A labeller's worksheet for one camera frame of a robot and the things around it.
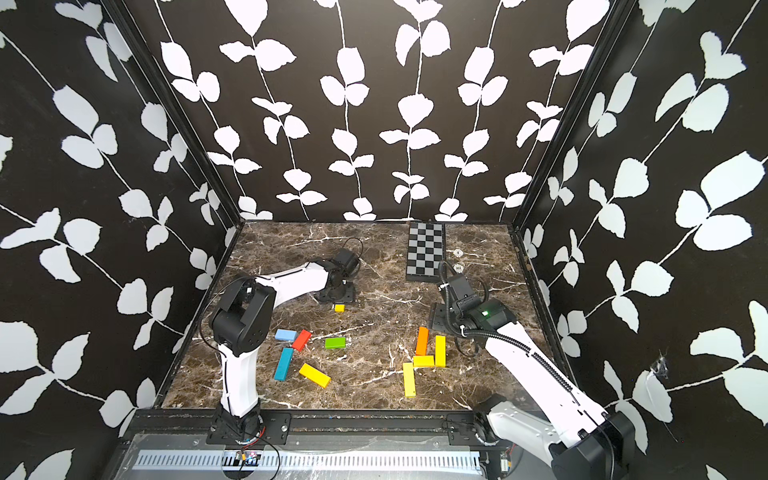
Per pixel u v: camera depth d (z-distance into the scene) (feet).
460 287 1.92
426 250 3.61
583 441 1.24
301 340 2.90
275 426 2.41
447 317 1.85
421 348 2.88
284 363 2.75
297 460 2.30
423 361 2.80
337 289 2.46
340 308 3.13
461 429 2.42
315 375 2.70
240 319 1.72
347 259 2.68
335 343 2.92
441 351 2.84
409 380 2.68
